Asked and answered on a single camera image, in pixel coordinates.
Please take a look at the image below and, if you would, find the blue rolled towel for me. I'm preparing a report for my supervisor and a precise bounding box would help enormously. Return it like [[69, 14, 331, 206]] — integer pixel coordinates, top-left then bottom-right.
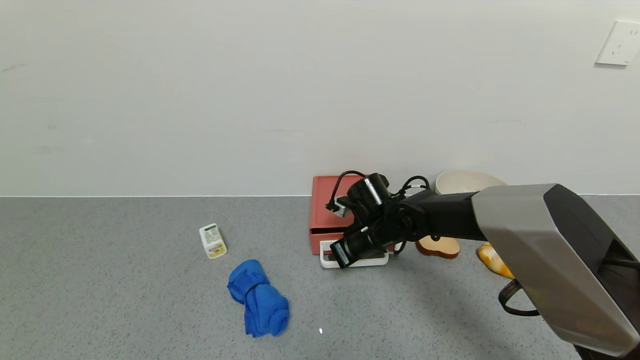
[[227, 259, 291, 338]]

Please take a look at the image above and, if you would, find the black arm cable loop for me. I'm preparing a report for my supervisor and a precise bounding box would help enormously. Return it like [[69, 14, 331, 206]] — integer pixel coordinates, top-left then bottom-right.
[[498, 279, 542, 317]]

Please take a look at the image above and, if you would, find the brown toast slice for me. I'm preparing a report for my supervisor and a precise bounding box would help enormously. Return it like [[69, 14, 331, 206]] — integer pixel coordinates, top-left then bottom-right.
[[416, 236, 461, 259]]

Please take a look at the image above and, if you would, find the orange swirl bread bun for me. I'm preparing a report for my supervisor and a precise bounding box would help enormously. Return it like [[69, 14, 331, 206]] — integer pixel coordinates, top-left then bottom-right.
[[476, 242, 515, 279]]

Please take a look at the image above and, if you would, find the white wall socket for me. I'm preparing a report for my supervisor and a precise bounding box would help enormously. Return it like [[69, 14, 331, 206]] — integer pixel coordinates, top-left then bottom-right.
[[595, 20, 640, 67]]

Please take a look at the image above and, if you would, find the small white yellow carton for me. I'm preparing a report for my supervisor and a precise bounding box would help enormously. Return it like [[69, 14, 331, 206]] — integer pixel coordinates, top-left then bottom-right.
[[199, 223, 228, 260]]

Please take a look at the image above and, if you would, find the beige ribbed bowl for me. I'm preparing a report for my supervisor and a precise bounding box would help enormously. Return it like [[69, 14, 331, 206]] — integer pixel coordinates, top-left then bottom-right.
[[435, 170, 509, 196]]

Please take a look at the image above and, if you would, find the red drawer with white handle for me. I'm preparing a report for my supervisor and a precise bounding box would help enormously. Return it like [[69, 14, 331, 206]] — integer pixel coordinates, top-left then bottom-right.
[[310, 229, 396, 269]]

